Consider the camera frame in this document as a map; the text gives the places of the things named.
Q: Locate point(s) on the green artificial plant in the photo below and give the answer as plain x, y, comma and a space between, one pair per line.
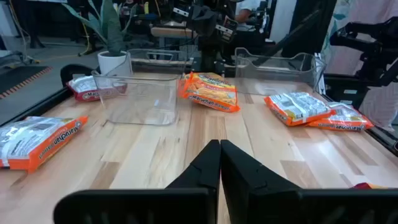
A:
109, 28

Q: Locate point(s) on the wooden background desk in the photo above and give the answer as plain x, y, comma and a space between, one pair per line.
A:
171, 32

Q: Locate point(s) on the person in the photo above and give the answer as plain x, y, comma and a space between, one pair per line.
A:
247, 9

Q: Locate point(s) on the white plant pot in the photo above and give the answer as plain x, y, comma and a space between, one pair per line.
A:
110, 63

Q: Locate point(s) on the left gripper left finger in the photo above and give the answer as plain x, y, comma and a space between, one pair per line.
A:
174, 205

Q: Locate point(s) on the orange Maruchan ramen pack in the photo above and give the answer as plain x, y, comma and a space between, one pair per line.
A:
348, 119
295, 107
211, 91
46, 140

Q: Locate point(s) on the red Maruchan ramen pack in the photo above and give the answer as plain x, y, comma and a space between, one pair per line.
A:
81, 90
362, 186

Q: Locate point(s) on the patterned fabric screen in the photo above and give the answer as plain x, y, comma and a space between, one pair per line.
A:
357, 12

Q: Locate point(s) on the black articulated stand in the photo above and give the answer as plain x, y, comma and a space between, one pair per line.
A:
357, 40

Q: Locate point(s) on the clear plastic bin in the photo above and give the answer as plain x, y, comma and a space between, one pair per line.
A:
270, 71
140, 102

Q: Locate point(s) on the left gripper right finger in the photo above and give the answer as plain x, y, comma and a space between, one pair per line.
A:
280, 205

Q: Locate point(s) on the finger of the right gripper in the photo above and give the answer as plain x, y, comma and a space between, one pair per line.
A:
196, 18
211, 21

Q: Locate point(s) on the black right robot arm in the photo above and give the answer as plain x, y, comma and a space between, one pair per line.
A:
208, 53

